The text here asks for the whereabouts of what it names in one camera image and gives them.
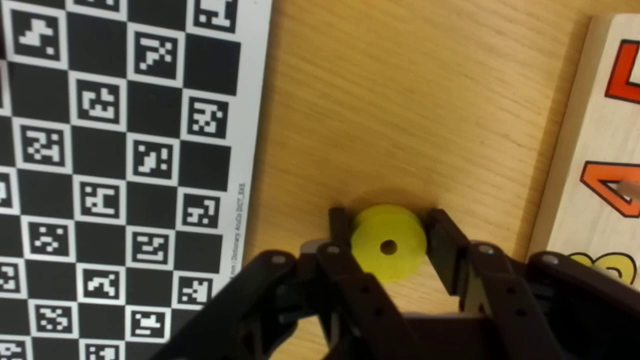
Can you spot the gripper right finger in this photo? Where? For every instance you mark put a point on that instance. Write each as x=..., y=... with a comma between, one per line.
x=520, y=300

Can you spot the black and white marker board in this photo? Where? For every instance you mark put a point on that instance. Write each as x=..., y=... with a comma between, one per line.
x=115, y=170

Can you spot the wooden number puzzle board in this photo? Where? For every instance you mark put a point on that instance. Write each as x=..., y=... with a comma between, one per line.
x=595, y=150

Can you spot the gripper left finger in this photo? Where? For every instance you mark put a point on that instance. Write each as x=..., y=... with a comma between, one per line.
x=320, y=295

